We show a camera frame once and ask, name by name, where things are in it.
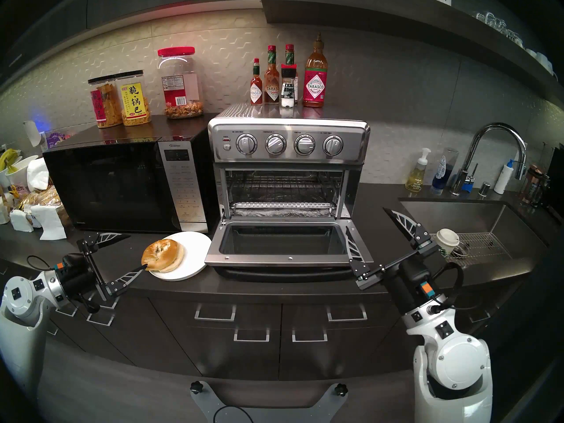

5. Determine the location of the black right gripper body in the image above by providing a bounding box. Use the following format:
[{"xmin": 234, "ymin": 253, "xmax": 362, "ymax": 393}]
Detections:
[{"xmin": 358, "ymin": 241, "xmax": 440, "ymax": 315}]

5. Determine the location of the bagged bread loaf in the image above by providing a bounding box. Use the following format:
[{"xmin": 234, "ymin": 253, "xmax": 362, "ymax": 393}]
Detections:
[{"xmin": 20, "ymin": 186, "xmax": 71, "ymax": 226}]

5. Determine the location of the white bottle blue cap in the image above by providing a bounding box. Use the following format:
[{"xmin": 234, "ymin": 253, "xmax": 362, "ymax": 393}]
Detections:
[{"xmin": 493, "ymin": 159, "xmax": 515, "ymax": 194}]

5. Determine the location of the yellow label snack jar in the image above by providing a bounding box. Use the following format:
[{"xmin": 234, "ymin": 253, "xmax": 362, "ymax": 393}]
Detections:
[{"xmin": 115, "ymin": 70, "xmax": 152, "ymax": 126}]

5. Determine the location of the black countertop appliance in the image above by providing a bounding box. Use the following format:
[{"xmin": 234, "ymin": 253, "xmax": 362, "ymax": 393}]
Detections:
[{"xmin": 546, "ymin": 147, "xmax": 564, "ymax": 224}]

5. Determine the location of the clear jar red lid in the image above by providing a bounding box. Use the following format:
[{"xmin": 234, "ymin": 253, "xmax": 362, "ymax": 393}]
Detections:
[{"xmin": 157, "ymin": 47, "xmax": 204, "ymax": 119}]

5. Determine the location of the copper lidded jar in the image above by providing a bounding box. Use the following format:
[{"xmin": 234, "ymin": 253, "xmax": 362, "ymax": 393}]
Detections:
[{"xmin": 521, "ymin": 164, "xmax": 542, "ymax": 204}]

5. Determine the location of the dark upper wall cabinet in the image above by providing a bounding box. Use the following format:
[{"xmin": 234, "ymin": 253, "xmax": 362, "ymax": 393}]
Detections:
[{"xmin": 0, "ymin": 0, "xmax": 269, "ymax": 81}]

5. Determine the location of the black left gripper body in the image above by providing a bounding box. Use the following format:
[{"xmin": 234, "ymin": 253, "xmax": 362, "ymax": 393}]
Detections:
[{"xmin": 55, "ymin": 241, "xmax": 117, "ymax": 303}]

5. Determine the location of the paper coffee cup white lid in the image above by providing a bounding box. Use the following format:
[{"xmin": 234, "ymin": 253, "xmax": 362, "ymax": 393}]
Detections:
[{"xmin": 435, "ymin": 228, "xmax": 460, "ymax": 256}]

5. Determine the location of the chrome gooseneck faucet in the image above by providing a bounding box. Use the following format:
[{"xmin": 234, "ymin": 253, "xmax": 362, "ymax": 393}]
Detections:
[{"xmin": 450, "ymin": 122, "xmax": 528, "ymax": 196}]

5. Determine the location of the dark open wall shelf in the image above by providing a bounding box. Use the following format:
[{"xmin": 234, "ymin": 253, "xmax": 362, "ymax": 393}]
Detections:
[{"xmin": 262, "ymin": 0, "xmax": 564, "ymax": 110}]

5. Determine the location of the silver oven control knob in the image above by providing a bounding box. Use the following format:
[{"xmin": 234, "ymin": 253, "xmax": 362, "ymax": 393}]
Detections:
[
  {"xmin": 322, "ymin": 135, "xmax": 345, "ymax": 157},
  {"xmin": 235, "ymin": 134, "xmax": 258, "ymax": 156},
  {"xmin": 264, "ymin": 134, "xmax": 287, "ymax": 156},
  {"xmin": 293, "ymin": 134, "xmax": 316, "ymax": 156}
]

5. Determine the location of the large Tabasco sriracha bottle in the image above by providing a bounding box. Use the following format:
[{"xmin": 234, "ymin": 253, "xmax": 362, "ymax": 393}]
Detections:
[{"xmin": 302, "ymin": 32, "xmax": 328, "ymax": 108}]

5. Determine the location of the round white plate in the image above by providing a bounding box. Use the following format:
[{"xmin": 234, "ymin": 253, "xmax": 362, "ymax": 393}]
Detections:
[{"xmin": 149, "ymin": 231, "xmax": 213, "ymax": 282}]

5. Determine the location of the tall clear tumbler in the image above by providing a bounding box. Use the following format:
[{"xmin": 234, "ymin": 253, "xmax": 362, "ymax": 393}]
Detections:
[{"xmin": 443, "ymin": 148, "xmax": 460, "ymax": 182}]

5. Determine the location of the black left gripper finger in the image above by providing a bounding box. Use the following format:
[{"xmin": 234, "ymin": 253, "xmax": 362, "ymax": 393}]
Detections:
[
  {"xmin": 77, "ymin": 232, "xmax": 131, "ymax": 256},
  {"xmin": 105, "ymin": 263, "xmax": 149, "ymax": 301}
]

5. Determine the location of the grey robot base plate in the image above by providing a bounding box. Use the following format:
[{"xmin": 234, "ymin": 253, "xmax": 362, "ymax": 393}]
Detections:
[{"xmin": 190, "ymin": 382, "xmax": 349, "ymax": 423}]

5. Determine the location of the wire oven rack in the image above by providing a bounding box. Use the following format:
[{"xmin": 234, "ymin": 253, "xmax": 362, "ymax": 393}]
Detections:
[{"xmin": 227, "ymin": 170, "xmax": 345, "ymax": 209}]

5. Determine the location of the yellow liquid soap dispenser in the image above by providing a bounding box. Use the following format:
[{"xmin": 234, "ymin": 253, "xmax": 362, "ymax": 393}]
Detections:
[{"xmin": 405, "ymin": 148, "xmax": 431, "ymax": 193}]

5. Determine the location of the red label snack jar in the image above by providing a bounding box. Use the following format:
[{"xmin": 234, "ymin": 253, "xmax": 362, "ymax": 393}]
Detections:
[{"xmin": 87, "ymin": 76, "xmax": 123, "ymax": 129}]

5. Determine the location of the black base cable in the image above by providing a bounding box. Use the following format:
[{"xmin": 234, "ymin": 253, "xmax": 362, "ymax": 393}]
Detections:
[{"xmin": 214, "ymin": 405, "xmax": 255, "ymax": 423}]

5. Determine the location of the blue dish soap bottle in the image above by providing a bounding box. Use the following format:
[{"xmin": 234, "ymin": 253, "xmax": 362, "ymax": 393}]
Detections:
[{"xmin": 431, "ymin": 156, "xmax": 451, "ymax": 195}]

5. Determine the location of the dark crusted bagel half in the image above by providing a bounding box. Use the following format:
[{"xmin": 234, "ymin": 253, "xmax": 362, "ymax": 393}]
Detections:
[{"xmin": 141, "ymin": 239, "xmax": 185, "ymax": 271}]

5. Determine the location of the dark lower cabinet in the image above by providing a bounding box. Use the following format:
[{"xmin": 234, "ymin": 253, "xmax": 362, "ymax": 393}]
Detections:
[{"xmin": 0, "ymin": 250, "xmax": 547, "ymax": 383}]

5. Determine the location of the white crumpled paper bag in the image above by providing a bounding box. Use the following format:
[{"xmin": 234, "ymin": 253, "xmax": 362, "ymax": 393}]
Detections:
[{"xmin": 27, "ymin": 158, "xmax": 49, "ymax": 191}]

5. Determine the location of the small Tabasco sauce bottle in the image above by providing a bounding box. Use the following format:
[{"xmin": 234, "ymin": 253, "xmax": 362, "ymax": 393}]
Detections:
[{"xmin": 250, "ymin": 59, "xmax": 263, "ymax": 105}]

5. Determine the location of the stainless steel sink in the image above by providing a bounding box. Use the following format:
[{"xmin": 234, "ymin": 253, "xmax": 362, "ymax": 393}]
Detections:
[{"xmin": 399, "ymin": 197, "xmax": 549, "ymax": 268}]

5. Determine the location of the foil covered oven tray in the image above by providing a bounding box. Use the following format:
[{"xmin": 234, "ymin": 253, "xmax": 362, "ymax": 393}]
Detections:
[{"xmin": 233, "ymin": 208, "xmax": 338, "ymax": 219}]

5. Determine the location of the dark glass french press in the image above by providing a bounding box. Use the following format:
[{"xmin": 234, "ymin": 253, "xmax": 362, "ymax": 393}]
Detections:
[{"xmin": 534, "ymin": 174, "xmax": 551, "ymax": 207}]

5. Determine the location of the black microwave oven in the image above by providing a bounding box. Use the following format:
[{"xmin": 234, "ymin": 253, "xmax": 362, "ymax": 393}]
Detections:
[{"xmin": 43, "ymin": 115, "xmax": 219, "ymax": 234}]

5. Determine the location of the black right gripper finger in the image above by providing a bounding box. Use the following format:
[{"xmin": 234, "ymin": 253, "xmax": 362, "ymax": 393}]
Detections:
[
  {"xmin": 345, "ymin": 225, "xmax": 385, "ymax": 290},
  {"xmin": 383, "ymin": 208, "xmax": 438, "ymax": 257}
]

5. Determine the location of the pale crusted bagel half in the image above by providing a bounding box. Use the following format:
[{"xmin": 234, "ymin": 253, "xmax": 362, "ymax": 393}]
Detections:
[{"xmin": 152, "ymin": 252, "xmax": 185, "ymax": 274}]

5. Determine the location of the yellow banana bunch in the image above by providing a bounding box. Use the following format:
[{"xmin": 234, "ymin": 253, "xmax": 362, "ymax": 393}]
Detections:
[{"xmin": 0, "ymin": 148, "xmax": 22, "ymax": 171}]

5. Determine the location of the large white paper bag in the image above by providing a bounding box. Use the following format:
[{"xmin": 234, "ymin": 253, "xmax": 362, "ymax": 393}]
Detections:
[{"xmin": 31, "ymin": 205, "xmax": 67, "ymax": 241}]

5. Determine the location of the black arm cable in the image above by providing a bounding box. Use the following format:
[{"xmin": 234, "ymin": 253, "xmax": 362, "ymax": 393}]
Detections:
[
  {"xmin": 434, "ymin": 261, "xmax": 464, "ymax": 311},
  {"xmin": 79, "ymin": 290, "xmax": 101, "ymax": 313}
]

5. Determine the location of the stainless steel toaster oven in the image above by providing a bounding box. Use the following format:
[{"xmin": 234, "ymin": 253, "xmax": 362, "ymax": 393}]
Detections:
[{"xmin": 207, "ymin": 103, "xmax": 371, "ymax": 221}]

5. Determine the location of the green neck Tabasco bottle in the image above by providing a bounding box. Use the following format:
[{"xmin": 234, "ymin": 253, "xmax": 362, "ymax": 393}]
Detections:
[{"xmin": 285, "ymin": 44, "xmax": 299, "ymax": 102}]

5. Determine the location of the medium Tabasco sauce bottle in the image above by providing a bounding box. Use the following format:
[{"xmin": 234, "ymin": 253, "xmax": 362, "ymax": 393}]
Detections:
[{"xmin": 264, "ymin": 45, "xmax": 281, "ymax": 104}]

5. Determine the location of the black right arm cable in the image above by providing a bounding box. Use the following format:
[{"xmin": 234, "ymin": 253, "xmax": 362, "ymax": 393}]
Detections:
[{"xmin": 434, "ymin": 261, "xmax": 464, "ymax": 311}]

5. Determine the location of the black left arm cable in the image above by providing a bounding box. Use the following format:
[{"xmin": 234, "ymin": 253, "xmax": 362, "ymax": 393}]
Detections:
[{"xmin": 79, "ymin": 290, "xmax": 101, "ymax": 313}]

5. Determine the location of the glass toaster oven door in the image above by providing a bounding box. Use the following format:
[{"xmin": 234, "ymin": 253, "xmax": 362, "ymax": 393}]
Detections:
[{"xmin": 204, "ymin": 219, "xmax": 376, "ymax": 282}]

